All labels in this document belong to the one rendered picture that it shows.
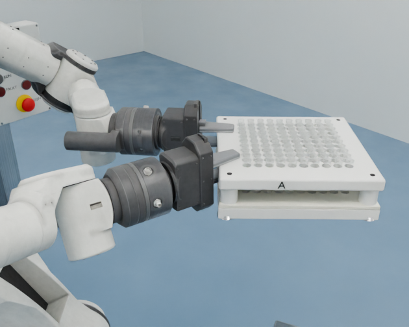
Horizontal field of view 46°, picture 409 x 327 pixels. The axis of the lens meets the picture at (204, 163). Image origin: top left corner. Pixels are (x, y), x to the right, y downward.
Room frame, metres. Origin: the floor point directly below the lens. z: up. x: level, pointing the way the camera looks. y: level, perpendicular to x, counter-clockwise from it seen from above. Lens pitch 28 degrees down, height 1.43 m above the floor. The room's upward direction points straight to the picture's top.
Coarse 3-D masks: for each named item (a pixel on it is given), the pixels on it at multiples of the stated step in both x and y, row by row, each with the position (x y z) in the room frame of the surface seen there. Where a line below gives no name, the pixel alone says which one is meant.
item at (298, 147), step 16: (272, 128) 0.78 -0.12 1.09; (288, 128) 0.78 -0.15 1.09; (304, 128) 0.77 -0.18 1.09; (320, 128) 0.78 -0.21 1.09; (256, 144) 0.71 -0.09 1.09; (272, 144) 0.72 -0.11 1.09; (288, 144) 0.71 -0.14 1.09; (304, 144) 0.72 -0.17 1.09; (320, 144) 0.71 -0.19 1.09; (288, 160) 0.67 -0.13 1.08; (320, 160) 0.67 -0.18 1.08
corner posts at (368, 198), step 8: (224, 192) 0.62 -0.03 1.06; (232, 192) 0.62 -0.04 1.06; (360, 192) 0.63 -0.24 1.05; (368, 192) 0.61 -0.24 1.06; (376, 192) 0.61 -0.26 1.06; (224, 200) 0.62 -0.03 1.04; (232, 200) 0.62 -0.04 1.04; (360, 200) 0.62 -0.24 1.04; (368, 200) 0.61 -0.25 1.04; (376, 200) 0.62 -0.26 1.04
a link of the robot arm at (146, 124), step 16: (144, 112) 0.80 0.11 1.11; (160, 112) 0.84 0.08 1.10; (176, 112) 0.79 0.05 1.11; (192, 112) 0.77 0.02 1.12; (144, 128) 0.77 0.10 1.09; (160, 128) 0.78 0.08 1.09; (176, 128) 0.78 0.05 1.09; (192, 128) 0.77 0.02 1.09; (144, 144) 0.77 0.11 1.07; (160, 144) 0.77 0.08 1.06; (176, 144) 0.78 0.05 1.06
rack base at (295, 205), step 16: (240, 192) 0.65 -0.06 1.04; (272, 192) 0.65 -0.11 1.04; (304, 192) 0.65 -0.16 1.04; (352, 192) 0.65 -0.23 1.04; (224, 208) 0.61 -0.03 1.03; (240, 208) 0.61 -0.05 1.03; (256, 208) 0.61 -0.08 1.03; (272, 208) 0.61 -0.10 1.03; (288, 208) 0.61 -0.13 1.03; (304, 208) 0.61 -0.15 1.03; (320, 208) 0.61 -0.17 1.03; (336, 208) 0.61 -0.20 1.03; (352, 208) 0.61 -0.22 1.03; (368, 208) 0.61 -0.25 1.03
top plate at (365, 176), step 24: (216, 120) 0.84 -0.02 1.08; (264, 120) 0.84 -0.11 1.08; (312, 120) 0.84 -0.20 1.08; (336, 120) 0.84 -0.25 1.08; (312, 144) 0.73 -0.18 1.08; (360, 144) 0.73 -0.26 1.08; (240, 168) 0.64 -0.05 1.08; (264, 168) 0.65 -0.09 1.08; (288, 168) 0.65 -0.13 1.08; (312, 168) 0.65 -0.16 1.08; (336, 168) 0.65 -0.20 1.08; (360, 168) 0.65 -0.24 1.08
